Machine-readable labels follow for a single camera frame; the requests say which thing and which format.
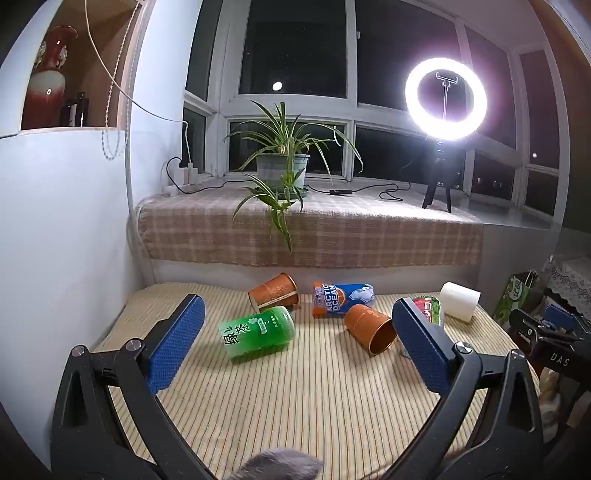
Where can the checked cloth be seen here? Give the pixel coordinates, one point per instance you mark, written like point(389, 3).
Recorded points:
point(360, 230)

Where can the spider plant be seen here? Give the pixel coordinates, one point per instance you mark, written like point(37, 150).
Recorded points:
point(281, 134)

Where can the white lace cloth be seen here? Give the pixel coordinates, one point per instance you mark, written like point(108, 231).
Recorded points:
point(570, 277)

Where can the grey plant pot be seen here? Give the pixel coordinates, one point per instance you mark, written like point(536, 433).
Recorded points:
point(277, 168)

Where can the blue and orange printed cup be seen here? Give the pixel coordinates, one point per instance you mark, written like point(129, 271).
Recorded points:
point(339, 297)

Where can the tan fuzzy cloth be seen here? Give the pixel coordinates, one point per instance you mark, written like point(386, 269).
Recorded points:
point(549, 397)

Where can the white power adapters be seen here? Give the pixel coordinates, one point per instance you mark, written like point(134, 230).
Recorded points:
point(187, 173)

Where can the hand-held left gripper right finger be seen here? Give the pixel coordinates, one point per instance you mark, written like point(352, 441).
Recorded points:
point(425, 346)

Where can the black tripod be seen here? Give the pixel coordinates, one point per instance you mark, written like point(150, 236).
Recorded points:
point(438, 173)

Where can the grey fuzzy cloth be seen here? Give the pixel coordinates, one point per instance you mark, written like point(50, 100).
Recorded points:
point(279, 466)

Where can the striped bamboo mat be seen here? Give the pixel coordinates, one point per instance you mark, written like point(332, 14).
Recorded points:
point(300, 406)

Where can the dark bottle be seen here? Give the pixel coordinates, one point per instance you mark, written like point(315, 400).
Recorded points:
point(77, 110)

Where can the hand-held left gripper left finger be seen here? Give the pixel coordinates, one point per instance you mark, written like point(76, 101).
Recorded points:
point(178, 344)

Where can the red ceramic vase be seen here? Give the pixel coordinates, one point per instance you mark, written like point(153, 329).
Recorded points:
point(46, 87)

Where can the plain orange cup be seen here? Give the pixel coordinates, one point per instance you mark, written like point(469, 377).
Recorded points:
point(367, 325)

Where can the green paper bag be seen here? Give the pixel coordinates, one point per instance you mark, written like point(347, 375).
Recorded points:
point(515, 297)

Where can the red and white printed cup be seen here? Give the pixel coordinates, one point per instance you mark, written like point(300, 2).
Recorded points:
point(433, 310)

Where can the green printed cup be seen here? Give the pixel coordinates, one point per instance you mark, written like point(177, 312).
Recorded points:
point(258, 332)

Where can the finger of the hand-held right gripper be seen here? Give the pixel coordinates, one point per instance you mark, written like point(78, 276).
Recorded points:
point(559, 316)
point(524, 323)

